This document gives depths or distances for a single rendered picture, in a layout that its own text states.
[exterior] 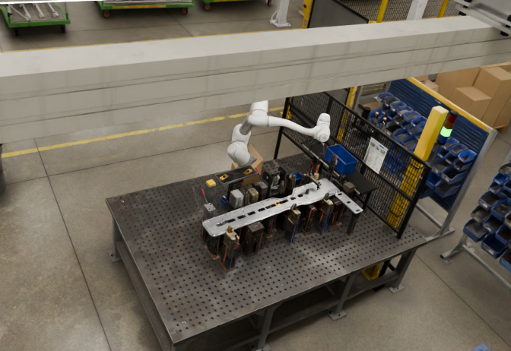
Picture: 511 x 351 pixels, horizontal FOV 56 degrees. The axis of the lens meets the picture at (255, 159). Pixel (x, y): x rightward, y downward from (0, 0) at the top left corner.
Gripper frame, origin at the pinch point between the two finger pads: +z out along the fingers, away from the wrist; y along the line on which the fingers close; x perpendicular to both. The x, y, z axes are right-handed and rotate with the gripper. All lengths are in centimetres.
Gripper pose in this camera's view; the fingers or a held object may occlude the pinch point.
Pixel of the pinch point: (315, 153)
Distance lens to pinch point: 439.8
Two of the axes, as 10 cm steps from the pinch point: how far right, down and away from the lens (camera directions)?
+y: 5.6, 5.5, -6.2
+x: 8.2, -2.4, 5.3
